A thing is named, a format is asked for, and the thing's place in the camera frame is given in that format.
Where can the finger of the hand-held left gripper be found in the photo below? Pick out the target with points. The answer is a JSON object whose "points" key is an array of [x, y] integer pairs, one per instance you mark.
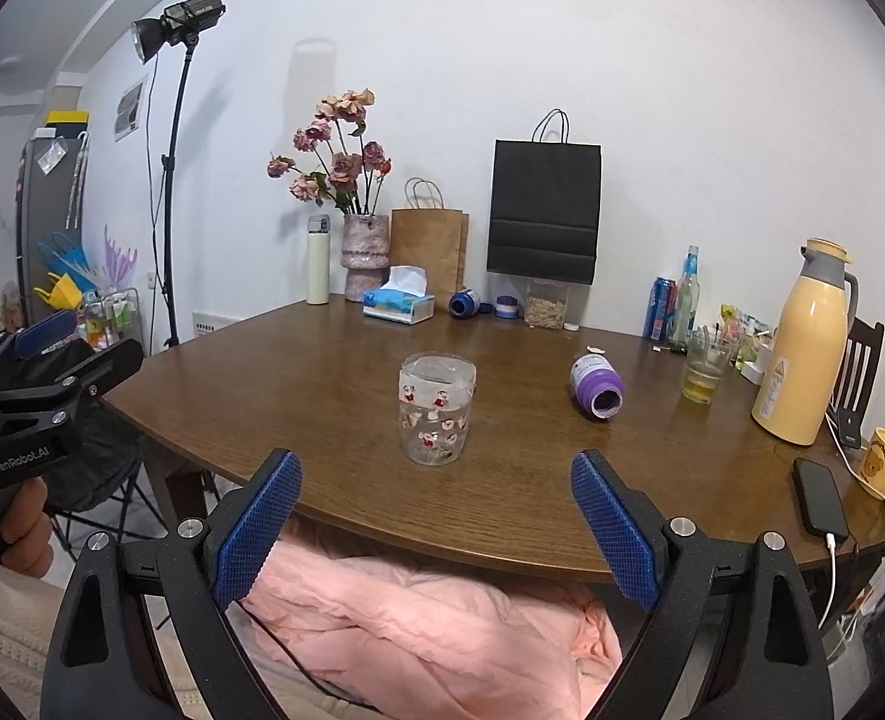
{"points": [[46, 331], [108, 364]]}

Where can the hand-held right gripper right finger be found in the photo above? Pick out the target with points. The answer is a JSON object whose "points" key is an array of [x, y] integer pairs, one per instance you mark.
{"points": [[622, 532]]}

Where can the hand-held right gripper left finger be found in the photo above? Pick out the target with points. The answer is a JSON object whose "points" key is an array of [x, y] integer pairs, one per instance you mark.
{"points": [[251, 532]]}

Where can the purple plastic cup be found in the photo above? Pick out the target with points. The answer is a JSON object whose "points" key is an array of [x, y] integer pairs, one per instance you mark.
{"points": [[598, 386]]}

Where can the clear printed glass cup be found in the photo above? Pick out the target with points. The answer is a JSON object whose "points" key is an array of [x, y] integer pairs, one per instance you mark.
{"points": [[437, 409]]}

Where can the person's left hand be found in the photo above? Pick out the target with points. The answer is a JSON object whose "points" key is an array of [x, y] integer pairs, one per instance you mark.
{"points": [[24, 532]]}

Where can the blue and yellow hangers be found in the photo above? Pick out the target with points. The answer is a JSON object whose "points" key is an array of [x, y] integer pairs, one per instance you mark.
{"points": [[61, 274]]}

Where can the black fabric chair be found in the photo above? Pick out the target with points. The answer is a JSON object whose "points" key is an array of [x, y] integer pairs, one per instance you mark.
{"points": [[93, 457]]}

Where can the purple hangers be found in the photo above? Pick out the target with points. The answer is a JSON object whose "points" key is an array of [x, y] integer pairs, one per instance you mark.
{"points": [[118, 259]]}

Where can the grey refrigerator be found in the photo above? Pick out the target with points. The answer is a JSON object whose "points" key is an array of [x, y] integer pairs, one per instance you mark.
{"points": [[45, 225]]}

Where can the glass with yellow drink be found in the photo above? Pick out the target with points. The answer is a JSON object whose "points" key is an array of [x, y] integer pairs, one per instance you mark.
{"points": [[705, 375]]}

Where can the black light stand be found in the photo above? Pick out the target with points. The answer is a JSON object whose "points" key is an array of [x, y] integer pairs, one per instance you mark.
{"points": [[174, 187]]}

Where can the pink clothing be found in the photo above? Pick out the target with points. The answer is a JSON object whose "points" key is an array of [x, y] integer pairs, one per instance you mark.
{"points": [[427, 615]]}

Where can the black smartphone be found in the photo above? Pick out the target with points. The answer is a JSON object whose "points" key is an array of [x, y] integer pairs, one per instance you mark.
{"points": [[819, 496]]}

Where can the yellow box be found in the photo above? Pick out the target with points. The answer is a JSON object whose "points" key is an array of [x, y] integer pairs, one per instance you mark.
{"points": [[67, 121]]}

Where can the blue drink can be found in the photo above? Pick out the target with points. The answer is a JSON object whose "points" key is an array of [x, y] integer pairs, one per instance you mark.
{"points": [[660, 311]]}

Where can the white thermos bottle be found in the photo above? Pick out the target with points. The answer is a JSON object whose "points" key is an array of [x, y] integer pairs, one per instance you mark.
{"points": [[318, 262]]}

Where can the colourful snack packets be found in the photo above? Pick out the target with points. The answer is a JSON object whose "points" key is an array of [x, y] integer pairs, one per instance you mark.
{"points": [[746, 334]]}

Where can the clear grain container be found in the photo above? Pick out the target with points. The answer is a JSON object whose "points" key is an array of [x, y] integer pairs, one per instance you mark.
{"points": [[546, 309]]}

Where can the clear glass bottle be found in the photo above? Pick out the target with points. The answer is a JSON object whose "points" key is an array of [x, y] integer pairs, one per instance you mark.
{"points": [[687, 300]]}

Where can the small purple jar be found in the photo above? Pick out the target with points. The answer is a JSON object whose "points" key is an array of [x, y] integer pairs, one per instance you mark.
{"points": [[506, 308]]}

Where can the yellow thermos jug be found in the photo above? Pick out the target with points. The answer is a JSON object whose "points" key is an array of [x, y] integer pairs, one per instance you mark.
{"points": [[802, 352]]}

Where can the blue tissue box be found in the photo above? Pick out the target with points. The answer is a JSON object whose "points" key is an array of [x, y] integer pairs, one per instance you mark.
{"points": [[397, 304]]}

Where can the small blue bottle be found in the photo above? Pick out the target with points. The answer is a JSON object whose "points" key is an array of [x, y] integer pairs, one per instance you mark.
{"points": [[463, 303]]}

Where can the pink ceramic vase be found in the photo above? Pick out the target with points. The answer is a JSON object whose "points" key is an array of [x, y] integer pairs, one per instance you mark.
{"points": [[366, 255]]}

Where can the dark wooden chair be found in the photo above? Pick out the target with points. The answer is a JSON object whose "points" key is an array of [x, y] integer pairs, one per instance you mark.
{"points": [[858, 375]]}

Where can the dried pink flowers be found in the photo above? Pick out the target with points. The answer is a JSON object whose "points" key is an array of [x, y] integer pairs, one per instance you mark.
{"points": [[345, 165]]}

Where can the black paper bag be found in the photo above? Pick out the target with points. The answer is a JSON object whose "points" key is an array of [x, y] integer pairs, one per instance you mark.
{"points": [[543, 202]]}

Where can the black studio light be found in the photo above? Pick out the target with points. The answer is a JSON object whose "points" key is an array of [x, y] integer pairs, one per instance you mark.
{"points": [[180, 19]]}

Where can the brown paper bag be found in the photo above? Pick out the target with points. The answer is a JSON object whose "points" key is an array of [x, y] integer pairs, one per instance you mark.
{"points": [[427, 240]]}

